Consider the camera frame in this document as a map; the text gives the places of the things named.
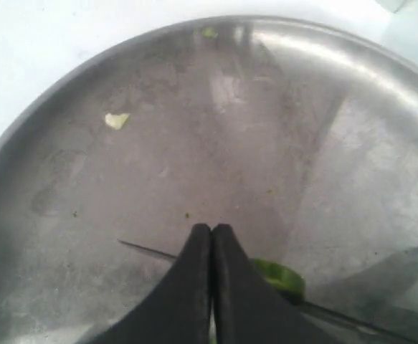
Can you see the round steel plate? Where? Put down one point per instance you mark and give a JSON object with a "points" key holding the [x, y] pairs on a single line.
{"points": [[302, 137]]}

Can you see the green pepper with stem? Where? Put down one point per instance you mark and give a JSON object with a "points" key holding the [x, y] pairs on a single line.
{"points": [[288, 283]]}

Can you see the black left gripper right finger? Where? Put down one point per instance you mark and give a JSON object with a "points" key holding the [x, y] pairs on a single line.
{"points": [[246, 307]]}

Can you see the small pale vegetable scrap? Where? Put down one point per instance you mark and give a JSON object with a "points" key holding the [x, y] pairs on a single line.
{"points": [[116, 121]]}

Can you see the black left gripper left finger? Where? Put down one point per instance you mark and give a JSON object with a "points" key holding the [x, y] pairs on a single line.
{"points": [[178, 309]]}

